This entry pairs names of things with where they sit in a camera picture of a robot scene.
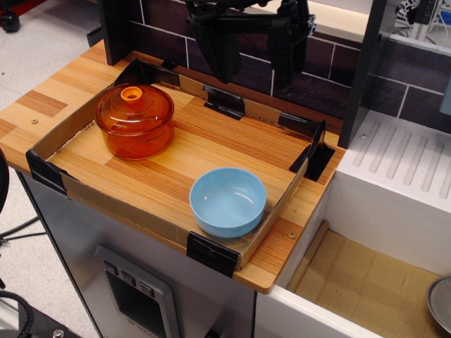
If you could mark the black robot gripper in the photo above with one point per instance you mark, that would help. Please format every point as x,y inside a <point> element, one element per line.
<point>215,23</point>

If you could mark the orange glass pot lid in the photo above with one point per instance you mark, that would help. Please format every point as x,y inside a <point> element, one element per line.
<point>133,108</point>

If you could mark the orange glass pot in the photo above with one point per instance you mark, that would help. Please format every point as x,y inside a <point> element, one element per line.
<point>133,141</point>

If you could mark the light blue bowl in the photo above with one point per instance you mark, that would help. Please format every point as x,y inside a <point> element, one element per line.
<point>228,202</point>

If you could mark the cardboard fence with black tape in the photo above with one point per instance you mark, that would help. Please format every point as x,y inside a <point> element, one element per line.
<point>287,153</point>

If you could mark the white toy sink unit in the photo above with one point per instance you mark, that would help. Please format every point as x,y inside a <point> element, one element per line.
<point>379,238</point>

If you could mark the toy dishwasher front panel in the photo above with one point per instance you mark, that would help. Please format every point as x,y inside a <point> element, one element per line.
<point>146,301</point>

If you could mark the black shelf upright post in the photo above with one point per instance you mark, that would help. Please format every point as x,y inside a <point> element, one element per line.
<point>353,117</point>

